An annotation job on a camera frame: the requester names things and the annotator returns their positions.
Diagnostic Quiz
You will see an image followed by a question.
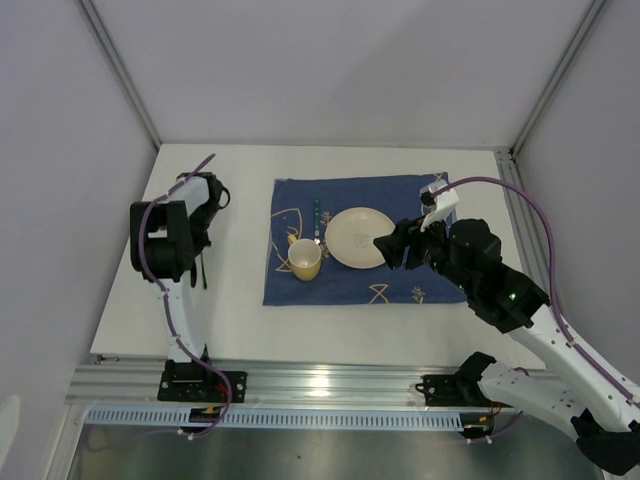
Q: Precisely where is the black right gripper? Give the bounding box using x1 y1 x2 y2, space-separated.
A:
373 208 476 296

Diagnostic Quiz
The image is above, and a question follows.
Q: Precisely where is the iridescent green fork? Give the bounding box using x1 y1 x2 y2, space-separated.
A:
200 253 208 290

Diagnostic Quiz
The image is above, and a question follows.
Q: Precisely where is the metal spoon green handle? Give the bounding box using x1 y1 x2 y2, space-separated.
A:
314 199 321 246

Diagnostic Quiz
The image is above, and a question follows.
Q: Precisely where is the yellow plastic cup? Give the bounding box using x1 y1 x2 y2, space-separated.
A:
287 234 322 282

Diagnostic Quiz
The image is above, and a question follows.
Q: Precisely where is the blue fish-pattern cloth placemat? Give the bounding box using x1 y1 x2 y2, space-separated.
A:
263 172 465 306

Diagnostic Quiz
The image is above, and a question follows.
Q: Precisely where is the cream round plate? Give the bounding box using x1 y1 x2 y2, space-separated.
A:
325 207 394 270

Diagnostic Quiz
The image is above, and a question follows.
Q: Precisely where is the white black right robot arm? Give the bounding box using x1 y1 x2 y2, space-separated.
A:
373 219 639 476

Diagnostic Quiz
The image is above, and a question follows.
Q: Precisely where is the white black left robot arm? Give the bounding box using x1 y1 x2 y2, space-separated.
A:
129 172 230 363

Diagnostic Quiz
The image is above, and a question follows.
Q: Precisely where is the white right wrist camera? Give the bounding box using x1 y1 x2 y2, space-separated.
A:
420 180 459 232

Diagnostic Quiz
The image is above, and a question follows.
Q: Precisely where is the aluminium right side rail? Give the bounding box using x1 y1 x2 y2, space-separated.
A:
494 148 584 372

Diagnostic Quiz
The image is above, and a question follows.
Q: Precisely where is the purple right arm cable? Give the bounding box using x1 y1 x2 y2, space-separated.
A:
429 175 640 436

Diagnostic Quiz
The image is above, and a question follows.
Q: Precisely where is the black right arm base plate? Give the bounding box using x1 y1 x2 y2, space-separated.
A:
414 374 486 407

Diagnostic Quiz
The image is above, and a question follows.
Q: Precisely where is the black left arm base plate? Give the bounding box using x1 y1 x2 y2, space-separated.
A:
157 360 248 403

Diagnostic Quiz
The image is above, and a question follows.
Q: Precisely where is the aluminium front mounting rail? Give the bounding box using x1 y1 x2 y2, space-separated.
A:
65 357 456 411

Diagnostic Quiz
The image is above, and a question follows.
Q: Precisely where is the aluminium left corner post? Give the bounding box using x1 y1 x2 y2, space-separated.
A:
75 0 162 152

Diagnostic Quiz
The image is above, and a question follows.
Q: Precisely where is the aluminium corner post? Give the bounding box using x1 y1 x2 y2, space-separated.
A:
510 0 611 159
75 0 162 152

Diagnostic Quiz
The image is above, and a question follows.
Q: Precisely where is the white slotted cable duct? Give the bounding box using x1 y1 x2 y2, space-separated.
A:
85 406 463 432

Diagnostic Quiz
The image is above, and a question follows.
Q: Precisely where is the aluminium right corner post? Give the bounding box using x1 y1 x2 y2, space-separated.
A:
510 0 611 159

